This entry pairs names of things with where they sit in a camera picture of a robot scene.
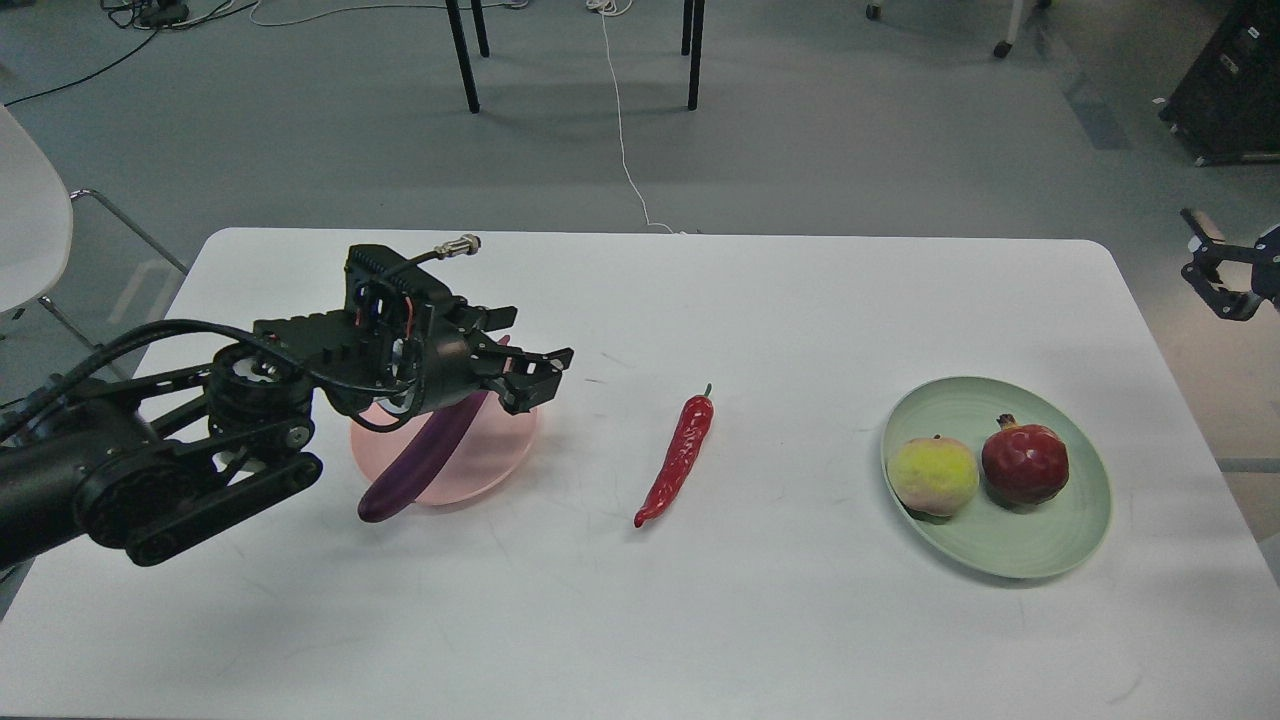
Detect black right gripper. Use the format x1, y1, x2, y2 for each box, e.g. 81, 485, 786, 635
1180, 208, 1279, 322

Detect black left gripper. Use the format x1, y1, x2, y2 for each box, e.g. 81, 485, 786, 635
340, 243, 575, 416

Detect purple eggplant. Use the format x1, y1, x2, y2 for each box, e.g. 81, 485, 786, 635
357, 391, 490, 523

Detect red pomegranate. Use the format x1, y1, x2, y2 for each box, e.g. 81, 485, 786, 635
980, 413, 1070, 506

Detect yellow pink peach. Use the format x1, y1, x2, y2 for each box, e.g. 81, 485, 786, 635
886, 436, 980, 518

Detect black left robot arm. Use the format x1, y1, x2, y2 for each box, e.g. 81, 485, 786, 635
1, 234, 573, 568

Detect pink plate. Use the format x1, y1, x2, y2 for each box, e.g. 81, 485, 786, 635
349, 397, 541, 507

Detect black equipment case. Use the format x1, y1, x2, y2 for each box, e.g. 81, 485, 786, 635
1158, 1, 1279, 167

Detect red chili pepper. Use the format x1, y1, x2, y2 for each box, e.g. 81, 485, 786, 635
634, 383, 716, 529

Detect green plate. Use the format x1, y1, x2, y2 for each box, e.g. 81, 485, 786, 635
879, 375, 1114, 580

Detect black table legs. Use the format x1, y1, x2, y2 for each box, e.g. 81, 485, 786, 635
444, 0, 707, 114

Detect white chair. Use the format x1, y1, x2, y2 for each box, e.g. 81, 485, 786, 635
1, 108, 189, 350

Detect white floor cable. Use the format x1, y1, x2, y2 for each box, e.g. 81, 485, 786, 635
585, 0, 686, 234

